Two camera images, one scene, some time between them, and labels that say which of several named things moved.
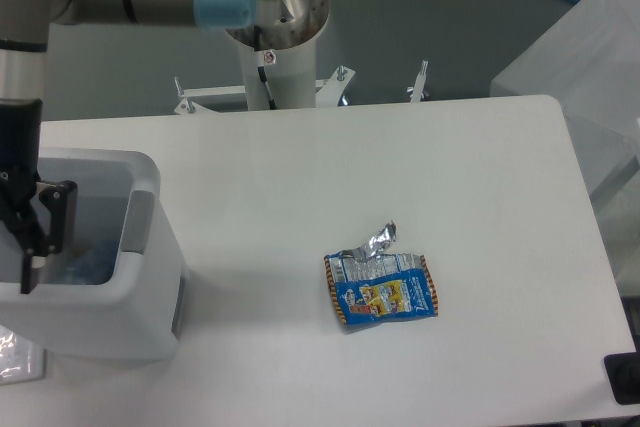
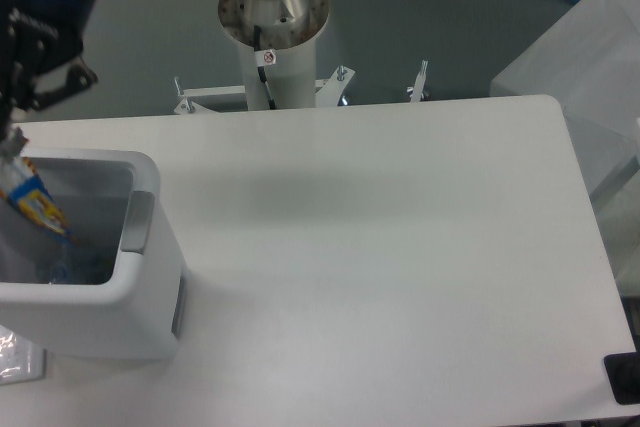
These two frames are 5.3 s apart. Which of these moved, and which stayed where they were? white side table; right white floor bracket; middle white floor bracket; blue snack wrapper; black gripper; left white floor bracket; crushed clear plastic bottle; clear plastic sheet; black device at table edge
Moved: blue snack wrapper; crushed clear plastic bottle; black gripper
Stayed: right white floor bracket; middle white floor bracket; black device at table edge; clear plastic sheet; white side table; left white floor bracket
